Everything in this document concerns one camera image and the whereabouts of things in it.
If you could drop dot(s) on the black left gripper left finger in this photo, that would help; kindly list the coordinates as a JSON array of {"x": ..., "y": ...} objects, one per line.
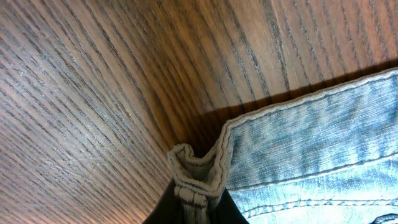
[{"x": 168, "y": 209}]

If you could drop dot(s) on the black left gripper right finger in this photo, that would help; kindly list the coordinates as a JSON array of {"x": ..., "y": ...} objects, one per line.
[{"x": 227, "y": 212}]

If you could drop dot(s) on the light blue denim shorts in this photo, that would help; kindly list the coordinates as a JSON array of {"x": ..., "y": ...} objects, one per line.
[{"x": 326, "y": 157}]

